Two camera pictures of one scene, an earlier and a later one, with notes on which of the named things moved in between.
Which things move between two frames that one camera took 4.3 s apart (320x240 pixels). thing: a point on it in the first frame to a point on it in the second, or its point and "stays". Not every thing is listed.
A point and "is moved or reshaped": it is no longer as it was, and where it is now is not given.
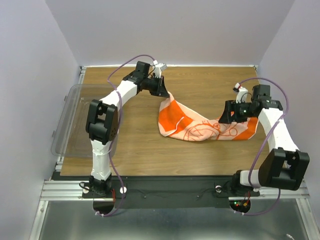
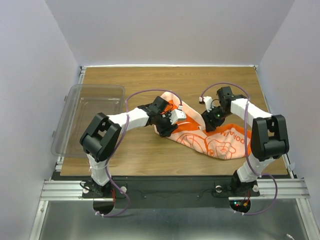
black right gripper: x=231 y=105 to x=210 y=125
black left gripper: x=160 y=90 to x=165 y=132
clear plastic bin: x=70 y=138 stays
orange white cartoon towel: x=178 y=120 is moved or reshaped
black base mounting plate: x=169 y=192 stays
